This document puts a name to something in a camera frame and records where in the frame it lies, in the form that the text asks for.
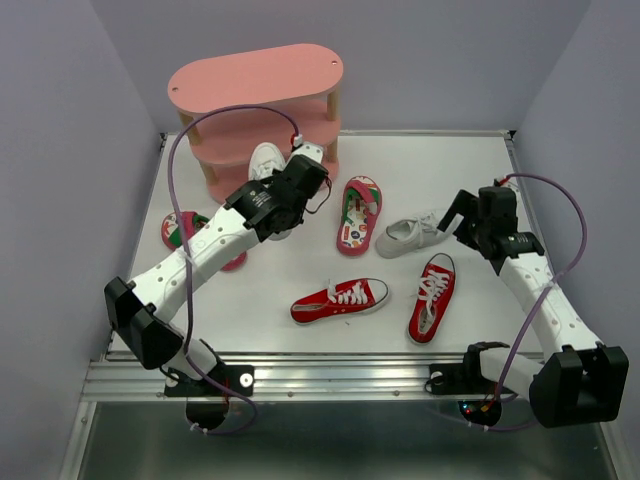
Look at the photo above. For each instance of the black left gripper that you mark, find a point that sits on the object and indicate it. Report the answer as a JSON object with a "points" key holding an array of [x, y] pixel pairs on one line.
{"points": [[279, 171]]}

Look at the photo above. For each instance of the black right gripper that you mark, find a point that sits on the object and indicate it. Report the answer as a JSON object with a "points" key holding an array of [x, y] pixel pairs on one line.
{"points": [[467, 205]]}

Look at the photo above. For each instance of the white sneaker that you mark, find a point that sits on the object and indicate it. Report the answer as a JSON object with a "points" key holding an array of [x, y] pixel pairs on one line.
{"points": [[413, 232], [266, 161]]}

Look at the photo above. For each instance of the pink patterned sandal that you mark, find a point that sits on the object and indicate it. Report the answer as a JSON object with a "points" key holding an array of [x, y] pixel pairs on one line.
{"points": [[194, 222], [360, 208]]}

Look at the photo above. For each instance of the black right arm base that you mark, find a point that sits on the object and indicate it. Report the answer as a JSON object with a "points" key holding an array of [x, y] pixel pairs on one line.
{"points": [[476, 405]]}

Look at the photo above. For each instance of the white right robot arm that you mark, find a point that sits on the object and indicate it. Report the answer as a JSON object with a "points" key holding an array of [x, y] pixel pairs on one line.
{"points": [[580, 380]]}

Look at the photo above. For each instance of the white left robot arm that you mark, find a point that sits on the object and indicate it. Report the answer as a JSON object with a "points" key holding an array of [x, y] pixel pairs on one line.
{"points": [[141, 310]]}

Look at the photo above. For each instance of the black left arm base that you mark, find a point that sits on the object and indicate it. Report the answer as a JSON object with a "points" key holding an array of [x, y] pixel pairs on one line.
{"points": [[209, 410]]}

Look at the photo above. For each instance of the pink three-tier shoe shelf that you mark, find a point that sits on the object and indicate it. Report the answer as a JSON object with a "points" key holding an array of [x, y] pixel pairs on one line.
{"points": [[241, 100]]}

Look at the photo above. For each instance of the red sneaker right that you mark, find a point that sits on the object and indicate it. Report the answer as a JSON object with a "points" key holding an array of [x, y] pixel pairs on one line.
{"points": [[435, 290]]}

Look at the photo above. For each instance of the red sneaker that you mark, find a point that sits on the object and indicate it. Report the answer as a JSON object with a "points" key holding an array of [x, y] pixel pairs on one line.
{"points": [[435, 290], [351, 297]]}

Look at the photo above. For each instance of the red sneaker centre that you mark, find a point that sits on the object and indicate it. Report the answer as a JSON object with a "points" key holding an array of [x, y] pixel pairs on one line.
{"points": [[351, 297]]}

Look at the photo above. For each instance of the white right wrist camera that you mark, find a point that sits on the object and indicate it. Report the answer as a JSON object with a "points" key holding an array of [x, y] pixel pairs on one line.
{"points": [[506, 183]]}

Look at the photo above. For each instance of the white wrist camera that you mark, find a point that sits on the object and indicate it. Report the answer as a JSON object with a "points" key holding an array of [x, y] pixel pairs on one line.
{"points": [[300, 146], [506, 183]]}

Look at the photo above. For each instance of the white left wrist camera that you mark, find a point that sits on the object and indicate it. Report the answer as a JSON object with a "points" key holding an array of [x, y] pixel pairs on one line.
{"points": [[300, 146]]}

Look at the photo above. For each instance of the aluminium front mounting rail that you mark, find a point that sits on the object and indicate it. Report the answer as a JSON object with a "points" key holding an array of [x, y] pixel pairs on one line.
{"points": [[284, 378]]}

